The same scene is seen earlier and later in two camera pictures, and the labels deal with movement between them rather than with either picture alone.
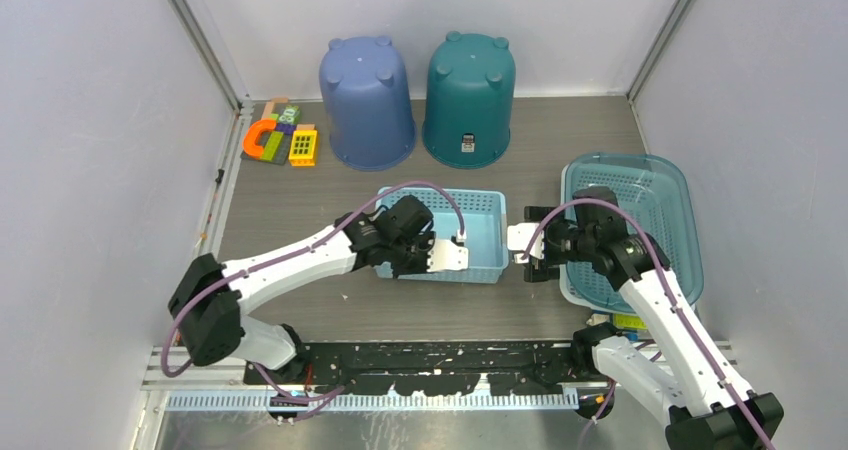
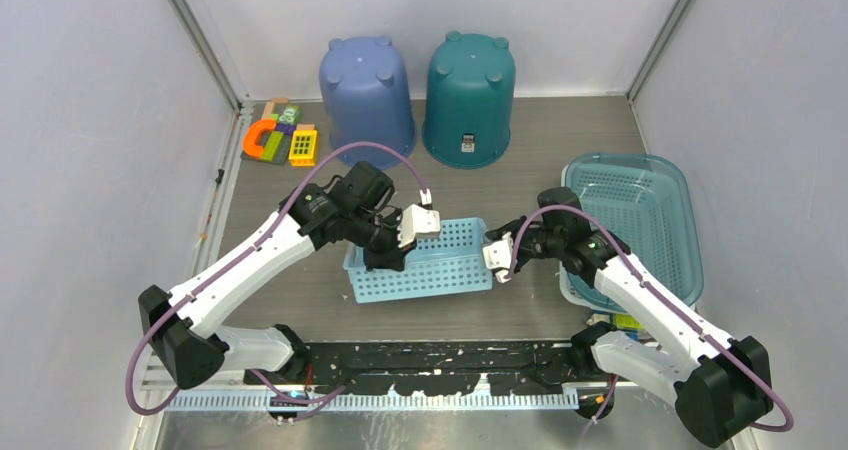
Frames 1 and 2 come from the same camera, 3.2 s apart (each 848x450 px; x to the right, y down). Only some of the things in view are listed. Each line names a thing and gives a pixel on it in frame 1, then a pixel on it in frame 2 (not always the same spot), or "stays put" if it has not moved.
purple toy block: x=286 y=128 stays put
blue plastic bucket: x=366 y=98 stays put
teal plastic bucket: x=469 y=106 stays put
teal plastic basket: x=655 y=192 stays put
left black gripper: x=427 y=242 → x=391 y=256
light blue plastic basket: x=484 y=225 → x=451 y=263
